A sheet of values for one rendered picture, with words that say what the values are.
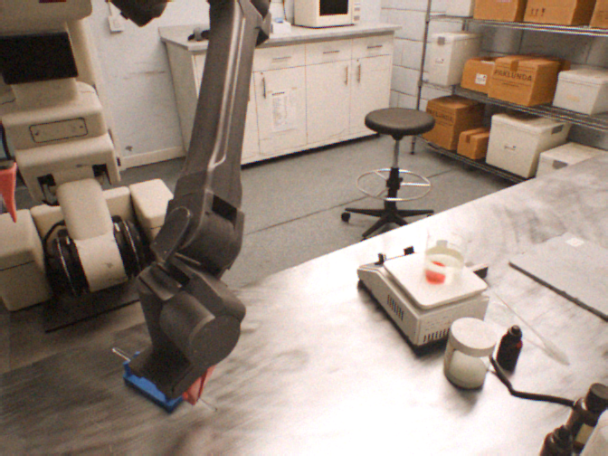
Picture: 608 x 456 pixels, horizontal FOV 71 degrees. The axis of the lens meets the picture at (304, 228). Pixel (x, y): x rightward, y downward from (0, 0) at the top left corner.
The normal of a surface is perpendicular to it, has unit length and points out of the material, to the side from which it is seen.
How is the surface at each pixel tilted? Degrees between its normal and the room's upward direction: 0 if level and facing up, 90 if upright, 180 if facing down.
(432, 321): 90
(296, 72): 90
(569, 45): 90
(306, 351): 0
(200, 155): 36
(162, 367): 0
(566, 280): 0
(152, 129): 90
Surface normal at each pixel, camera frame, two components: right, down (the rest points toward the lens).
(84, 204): 0.45, 0.01
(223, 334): 0.68, 0.36
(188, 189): -0.48, -0.37
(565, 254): -0.02, -0.86
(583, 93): -0.90, 0.28
